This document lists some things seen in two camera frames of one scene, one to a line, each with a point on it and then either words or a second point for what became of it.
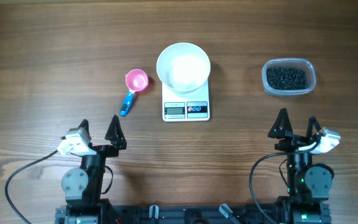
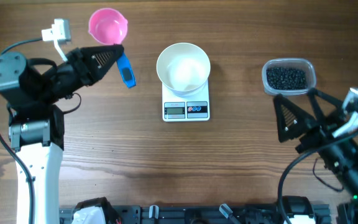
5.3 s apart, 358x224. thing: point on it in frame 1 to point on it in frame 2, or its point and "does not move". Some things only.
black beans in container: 285,78 does not move
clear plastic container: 288,76 does not move
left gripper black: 117,142 to 87,65
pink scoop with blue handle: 137,79 to 109,26
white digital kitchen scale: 186,106 does not move
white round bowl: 183,66 does not move
